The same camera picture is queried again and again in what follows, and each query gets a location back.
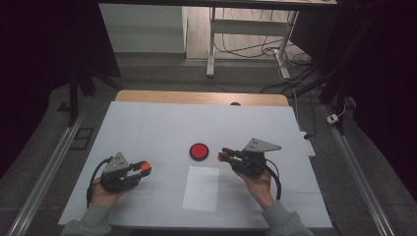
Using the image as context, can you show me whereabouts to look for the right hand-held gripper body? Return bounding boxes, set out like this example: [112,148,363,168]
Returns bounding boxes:
[230,138,282,178]

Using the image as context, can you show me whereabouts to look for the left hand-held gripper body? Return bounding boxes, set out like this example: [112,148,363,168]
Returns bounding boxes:
[99,151,139,193]

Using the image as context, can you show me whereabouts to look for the round red ink pad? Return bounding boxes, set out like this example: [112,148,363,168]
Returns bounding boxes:
[189,143,209,162]

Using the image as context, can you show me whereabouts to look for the white paper sheet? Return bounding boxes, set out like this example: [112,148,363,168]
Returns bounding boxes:
[182,165,220,213]

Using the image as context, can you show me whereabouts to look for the person's left hand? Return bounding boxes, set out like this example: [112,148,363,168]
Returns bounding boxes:
[89,182,132,209]

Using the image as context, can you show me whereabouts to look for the person's right hand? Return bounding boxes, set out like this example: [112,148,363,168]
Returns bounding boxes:
[235,169,276,210]

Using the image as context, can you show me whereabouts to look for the white table cover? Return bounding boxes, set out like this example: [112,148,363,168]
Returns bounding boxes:
[58,100,333,229]

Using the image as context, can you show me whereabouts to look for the white power strip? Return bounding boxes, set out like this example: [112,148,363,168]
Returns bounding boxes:
[299,131,317,157]

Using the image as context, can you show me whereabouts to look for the wooden table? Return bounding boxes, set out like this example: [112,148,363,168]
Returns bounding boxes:
[114,89,290,107]

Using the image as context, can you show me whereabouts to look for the white cabinet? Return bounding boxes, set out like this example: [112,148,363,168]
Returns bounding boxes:
[97,3,188,55]

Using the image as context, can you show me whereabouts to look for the black curtain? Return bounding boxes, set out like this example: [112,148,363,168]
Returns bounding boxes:
[289,0,417,191]
[0,0,121,180]

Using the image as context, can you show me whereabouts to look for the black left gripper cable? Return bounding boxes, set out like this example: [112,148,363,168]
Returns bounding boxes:
[86,156,114,209]

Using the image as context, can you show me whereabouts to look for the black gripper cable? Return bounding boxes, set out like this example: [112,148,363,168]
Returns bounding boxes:
[265,158,283,202]
[86,156,114,209]

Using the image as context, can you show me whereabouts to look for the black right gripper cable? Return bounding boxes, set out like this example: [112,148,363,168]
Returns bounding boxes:
[265,158,283,202]

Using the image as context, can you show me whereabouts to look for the aluminium floor rail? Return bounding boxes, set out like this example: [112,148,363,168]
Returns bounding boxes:
[323,104,396,236]
[6,111,87,236]

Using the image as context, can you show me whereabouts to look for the tangle of floor cables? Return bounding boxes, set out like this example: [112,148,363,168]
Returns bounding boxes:
[214,8,313,94]

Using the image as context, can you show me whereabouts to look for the white metal desk frame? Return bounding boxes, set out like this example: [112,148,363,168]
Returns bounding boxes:
[206,6,299,80]

